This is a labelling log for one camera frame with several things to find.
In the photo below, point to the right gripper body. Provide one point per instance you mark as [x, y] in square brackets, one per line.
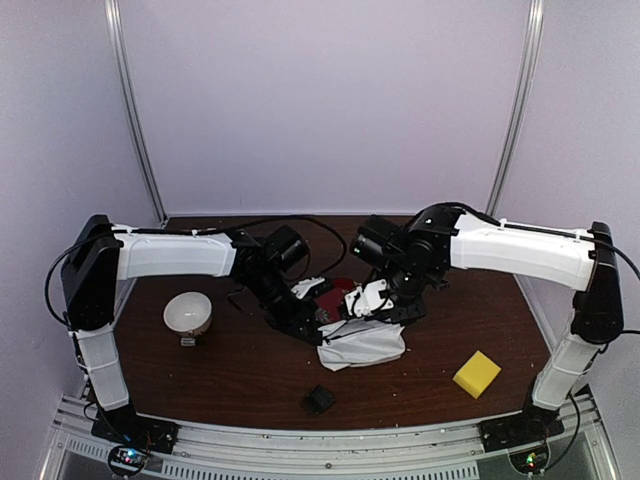
[416, 309]

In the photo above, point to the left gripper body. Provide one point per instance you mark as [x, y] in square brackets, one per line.
[286, 317]

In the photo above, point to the white zipper pouch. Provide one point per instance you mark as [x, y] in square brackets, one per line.
[359, 343]

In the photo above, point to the black clipper guard comb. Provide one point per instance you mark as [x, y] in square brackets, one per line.
[317, 401]

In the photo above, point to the yellow sponge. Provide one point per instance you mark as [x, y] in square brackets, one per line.
[477, 374]

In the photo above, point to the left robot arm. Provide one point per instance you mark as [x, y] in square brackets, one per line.
[105, 254]

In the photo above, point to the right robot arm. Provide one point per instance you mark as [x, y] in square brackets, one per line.
[451, 235]

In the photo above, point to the red floral plate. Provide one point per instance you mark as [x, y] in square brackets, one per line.
[330, 304]

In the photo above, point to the white ceramic bowl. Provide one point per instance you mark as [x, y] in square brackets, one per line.
[188, 314]

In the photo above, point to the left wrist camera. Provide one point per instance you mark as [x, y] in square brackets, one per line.
[311, 288]

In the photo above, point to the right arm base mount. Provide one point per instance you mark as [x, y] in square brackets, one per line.
[531, 425]

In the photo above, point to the right aluminium frame post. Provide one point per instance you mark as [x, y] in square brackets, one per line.
[529, 59]

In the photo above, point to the aluminium frame post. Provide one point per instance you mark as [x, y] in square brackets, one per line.
[529, 59]
[117, 39]

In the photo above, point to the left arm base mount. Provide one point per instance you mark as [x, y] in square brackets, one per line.
[124, 426]

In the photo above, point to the front aluminium rail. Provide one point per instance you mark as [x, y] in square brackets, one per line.
[451, 450]

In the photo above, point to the left aluminium frame post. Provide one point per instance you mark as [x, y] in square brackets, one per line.
[117, 39]

